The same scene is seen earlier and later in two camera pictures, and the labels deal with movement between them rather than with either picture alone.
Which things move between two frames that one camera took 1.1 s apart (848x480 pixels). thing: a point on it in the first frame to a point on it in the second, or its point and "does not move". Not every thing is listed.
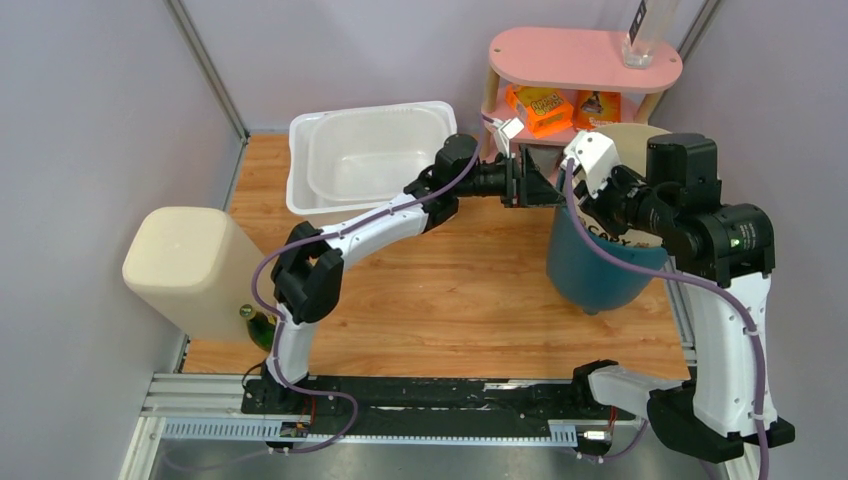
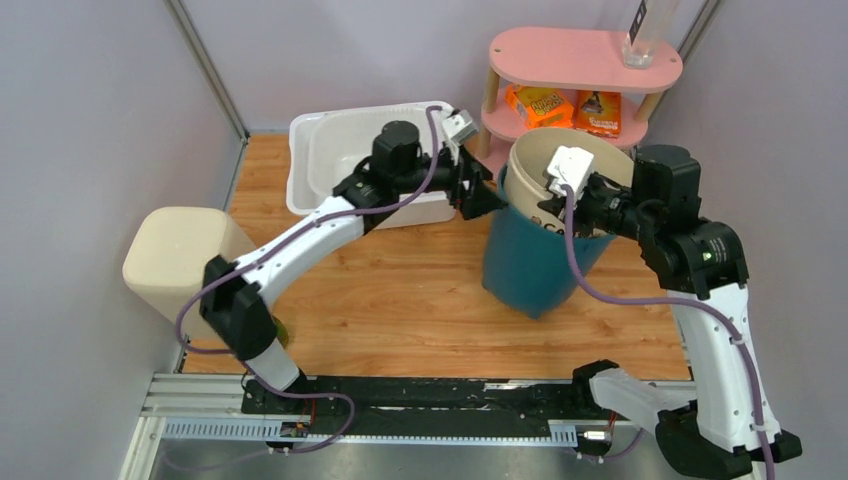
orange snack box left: (545, 109) does not move
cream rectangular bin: (196, 268) does not move
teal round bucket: (584, 274) to (528, 265)
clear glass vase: (638, 47) does not move
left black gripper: (530, 192) to (479, 199)
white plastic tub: (343, 160) does not move
